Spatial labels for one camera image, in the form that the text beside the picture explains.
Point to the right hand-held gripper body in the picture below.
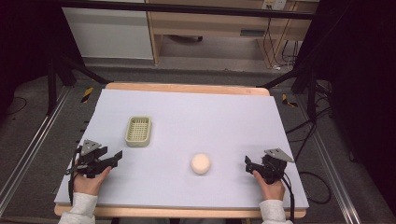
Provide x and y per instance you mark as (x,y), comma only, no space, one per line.
(274,165)

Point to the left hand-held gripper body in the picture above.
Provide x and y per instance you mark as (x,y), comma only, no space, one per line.
(88,162)

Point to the green slotted soap dish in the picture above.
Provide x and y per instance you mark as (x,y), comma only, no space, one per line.
(138,131)

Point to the round cream soap bar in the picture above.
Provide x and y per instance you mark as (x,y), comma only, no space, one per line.
(200,163)

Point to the person's left hand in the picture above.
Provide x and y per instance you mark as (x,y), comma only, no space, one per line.
(88,184)

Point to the person's right hand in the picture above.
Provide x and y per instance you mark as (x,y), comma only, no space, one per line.
(273,190)

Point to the yellow black striped tape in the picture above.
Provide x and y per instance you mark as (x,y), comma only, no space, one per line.
(288,101)
(87,94)

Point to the pale lilac table mat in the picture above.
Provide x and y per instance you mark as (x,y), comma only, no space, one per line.
(199,124)

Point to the black metal stand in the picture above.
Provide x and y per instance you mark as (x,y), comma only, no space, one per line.
(52,84)
(311,93)

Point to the wooden table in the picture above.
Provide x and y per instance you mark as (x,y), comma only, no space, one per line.
(186,87)

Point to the white cabinet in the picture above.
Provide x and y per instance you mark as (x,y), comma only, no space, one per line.
(109,34)

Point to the dark curtain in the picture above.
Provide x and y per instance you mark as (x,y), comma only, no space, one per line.
(21,40)
(364,77)

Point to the light wooden desk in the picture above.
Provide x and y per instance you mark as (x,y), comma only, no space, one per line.
(218,25)

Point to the white power strip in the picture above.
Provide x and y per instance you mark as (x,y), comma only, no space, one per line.
(274,4)

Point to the metal floor rail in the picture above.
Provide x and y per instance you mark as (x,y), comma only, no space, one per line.
(333,168)
(34,140)

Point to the black metal frame bar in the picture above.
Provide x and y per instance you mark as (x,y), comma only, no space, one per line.
(186,8)

